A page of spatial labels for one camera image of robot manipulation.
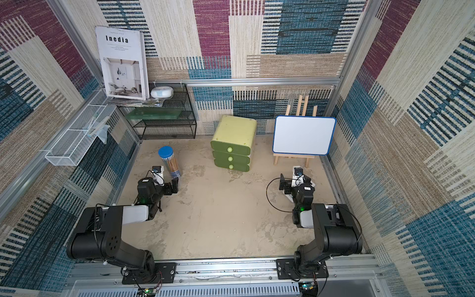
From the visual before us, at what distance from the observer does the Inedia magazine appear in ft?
2.48

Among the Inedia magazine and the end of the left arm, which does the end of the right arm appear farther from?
the Inedia magazine

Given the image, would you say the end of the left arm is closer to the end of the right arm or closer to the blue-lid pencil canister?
the blue-lid pencil canister

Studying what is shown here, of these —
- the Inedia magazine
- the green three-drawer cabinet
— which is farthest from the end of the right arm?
the Inedia magazine

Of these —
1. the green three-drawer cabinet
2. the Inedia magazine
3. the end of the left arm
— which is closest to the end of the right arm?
the green three-drawer cabinet

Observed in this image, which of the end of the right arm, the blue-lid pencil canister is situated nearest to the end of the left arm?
the blue-lid pencil canister

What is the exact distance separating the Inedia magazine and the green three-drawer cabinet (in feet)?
1.27

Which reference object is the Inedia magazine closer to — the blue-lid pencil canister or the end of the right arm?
the blue-lid pencil canister

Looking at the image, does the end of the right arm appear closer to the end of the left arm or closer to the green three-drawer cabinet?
the green three-drawer cabinet

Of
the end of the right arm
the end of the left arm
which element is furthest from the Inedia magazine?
the end of the right arm

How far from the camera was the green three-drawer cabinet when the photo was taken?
91cm

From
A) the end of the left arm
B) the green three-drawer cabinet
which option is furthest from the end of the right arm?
the end of the left arm

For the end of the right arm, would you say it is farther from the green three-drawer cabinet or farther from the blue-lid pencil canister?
the blue-lid pencil canister
